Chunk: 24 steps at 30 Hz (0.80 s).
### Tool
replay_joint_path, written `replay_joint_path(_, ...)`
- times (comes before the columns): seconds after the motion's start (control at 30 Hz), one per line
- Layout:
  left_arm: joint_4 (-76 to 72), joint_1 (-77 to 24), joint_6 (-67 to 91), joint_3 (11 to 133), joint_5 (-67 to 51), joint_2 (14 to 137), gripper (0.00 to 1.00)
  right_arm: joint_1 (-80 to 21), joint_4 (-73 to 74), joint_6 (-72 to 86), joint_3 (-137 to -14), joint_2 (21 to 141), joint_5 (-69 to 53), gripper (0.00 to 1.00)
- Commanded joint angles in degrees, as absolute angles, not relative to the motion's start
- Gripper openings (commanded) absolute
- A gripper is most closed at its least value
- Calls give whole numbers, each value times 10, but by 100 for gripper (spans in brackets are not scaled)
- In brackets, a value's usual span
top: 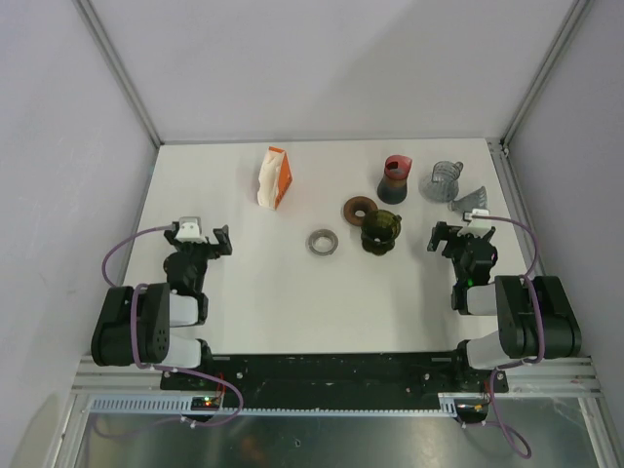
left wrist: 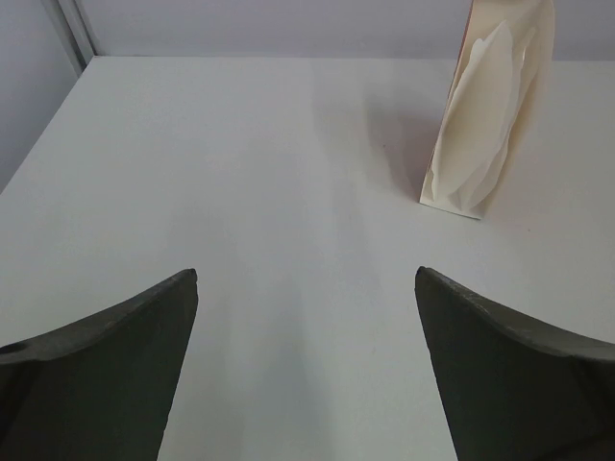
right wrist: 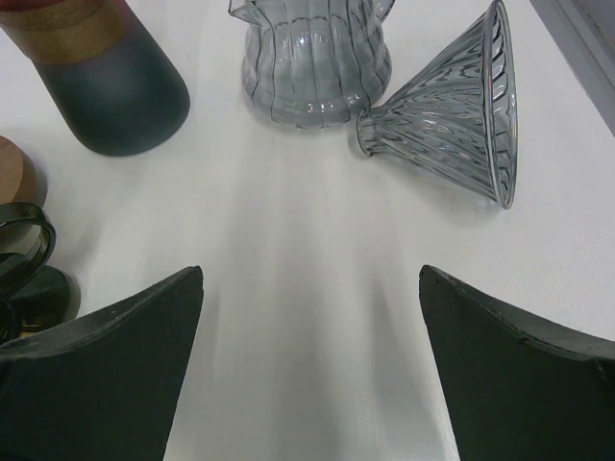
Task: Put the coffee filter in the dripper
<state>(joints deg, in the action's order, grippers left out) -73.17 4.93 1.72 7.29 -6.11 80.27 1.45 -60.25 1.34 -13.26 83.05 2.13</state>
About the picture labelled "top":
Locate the clear glass dripper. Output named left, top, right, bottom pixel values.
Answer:
left=419, top=161, right=464, bottom=203

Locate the orange coffee filter box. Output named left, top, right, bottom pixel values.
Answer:
left=256, top=146, right=293, bottom=211

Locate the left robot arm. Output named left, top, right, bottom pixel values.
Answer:
left=91, top=216, right=233, bottom=390

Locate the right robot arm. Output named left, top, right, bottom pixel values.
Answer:
left=427, top=217, right=582, bottom=391

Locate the clear glass funnel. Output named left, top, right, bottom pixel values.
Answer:
left=448, top=185, right=488, bottom=215

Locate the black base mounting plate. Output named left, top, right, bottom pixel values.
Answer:
left=159, top=351, right=509, bottom=410

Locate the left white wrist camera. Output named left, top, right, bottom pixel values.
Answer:
left=175, top=216, right=206, bottom=243

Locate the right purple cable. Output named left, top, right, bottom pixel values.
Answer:
left=482, top=216, right=545, bottom=459

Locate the purple cable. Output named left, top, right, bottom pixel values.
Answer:
left=482, top=216, right=545, bottom=459
left=100, top=222, right=245, bottom=430

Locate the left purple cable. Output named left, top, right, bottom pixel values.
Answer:
left=100, top=222, right=245, bottom=430

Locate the brown wooden ring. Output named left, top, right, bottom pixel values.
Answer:
left=343, top=195, right=378, bottom=226

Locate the grey slotted cable duct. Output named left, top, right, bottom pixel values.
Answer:
left=88, top=394, right=457, bottom=417

